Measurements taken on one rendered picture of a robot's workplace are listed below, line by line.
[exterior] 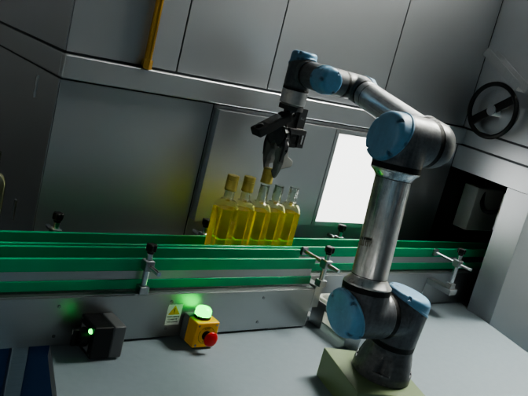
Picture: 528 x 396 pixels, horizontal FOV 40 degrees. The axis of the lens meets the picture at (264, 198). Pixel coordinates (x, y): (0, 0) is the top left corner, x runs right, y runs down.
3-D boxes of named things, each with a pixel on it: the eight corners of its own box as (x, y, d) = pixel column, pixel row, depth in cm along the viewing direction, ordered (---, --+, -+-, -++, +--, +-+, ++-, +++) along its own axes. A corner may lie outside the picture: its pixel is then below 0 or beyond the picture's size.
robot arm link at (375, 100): (485, 139, 169) (370, 67, 206) (453, 131, 163) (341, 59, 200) (463, 182, 173) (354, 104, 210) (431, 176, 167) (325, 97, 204)
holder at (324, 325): (335, 310, 237) (342, 288, 235) (395, 350, 216) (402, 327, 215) (297, 313, 226) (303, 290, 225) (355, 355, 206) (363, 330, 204)
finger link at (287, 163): (292, 180, 208) (297, 148, 207) (276, 179, 204) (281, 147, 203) (285, 178, 210) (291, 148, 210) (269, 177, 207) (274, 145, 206)
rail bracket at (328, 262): (301, 270, 224) (311, 233, 221) (336, 293, 211) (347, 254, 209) (294, 271, 222) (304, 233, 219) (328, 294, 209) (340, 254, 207)
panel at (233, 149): (390, 225, 272) (416, 139, 265) (395, 229, 270) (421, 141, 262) (188, 217, 216) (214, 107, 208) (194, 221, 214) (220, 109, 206)
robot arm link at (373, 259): (394, 347, 170) (452, 122, 163) (346, 347, 162) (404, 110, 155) (362, 328, 180) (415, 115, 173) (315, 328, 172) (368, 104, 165)
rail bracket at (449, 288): (425, 294, 267) (443, 237, 262) (460, 314, 254) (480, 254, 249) (416, 294, 264) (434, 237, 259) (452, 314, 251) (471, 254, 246)
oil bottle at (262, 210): (247, 264, 219) (263, 197, 214) (257, 271, 215) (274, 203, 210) (231, 264, 215) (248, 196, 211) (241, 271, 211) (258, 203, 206)
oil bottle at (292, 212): (275, 263, 226) (292, 199, 222) (286, 270, 222) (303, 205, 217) (261, 263, 223) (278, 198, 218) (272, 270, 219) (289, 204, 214)
